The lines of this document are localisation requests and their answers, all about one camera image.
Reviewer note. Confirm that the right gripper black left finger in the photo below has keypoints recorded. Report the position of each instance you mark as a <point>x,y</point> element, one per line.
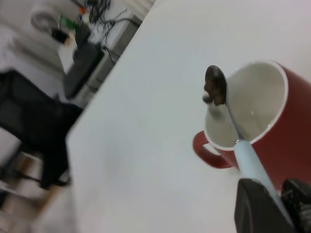
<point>255,211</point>

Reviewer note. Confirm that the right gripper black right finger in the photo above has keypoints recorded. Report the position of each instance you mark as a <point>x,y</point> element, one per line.
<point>301,208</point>

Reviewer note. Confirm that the red ceramic mug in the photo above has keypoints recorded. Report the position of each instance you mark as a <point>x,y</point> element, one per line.
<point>291,121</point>

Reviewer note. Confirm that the small clump of coffee beans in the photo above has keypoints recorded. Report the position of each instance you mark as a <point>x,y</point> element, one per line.
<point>213,94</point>

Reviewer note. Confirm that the white side desk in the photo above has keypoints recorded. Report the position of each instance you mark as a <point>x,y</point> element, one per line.
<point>121,38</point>

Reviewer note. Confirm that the grey equipment box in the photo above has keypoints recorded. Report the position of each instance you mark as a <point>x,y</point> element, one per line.
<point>82,63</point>

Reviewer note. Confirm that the black chair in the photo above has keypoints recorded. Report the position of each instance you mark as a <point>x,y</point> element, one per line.
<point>29,109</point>

